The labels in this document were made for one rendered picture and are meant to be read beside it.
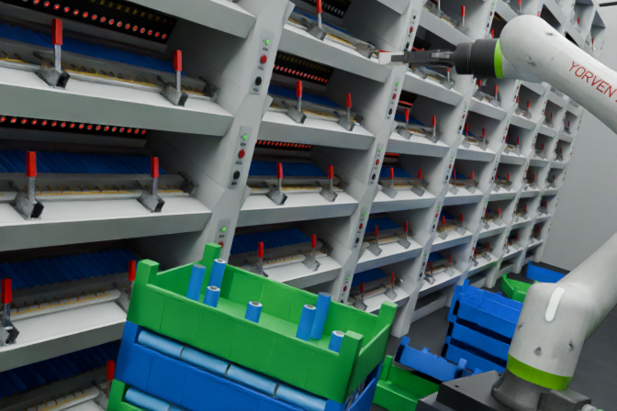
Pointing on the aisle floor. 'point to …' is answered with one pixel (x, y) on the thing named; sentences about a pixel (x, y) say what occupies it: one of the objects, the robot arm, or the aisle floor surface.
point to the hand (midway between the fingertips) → (393, 59)
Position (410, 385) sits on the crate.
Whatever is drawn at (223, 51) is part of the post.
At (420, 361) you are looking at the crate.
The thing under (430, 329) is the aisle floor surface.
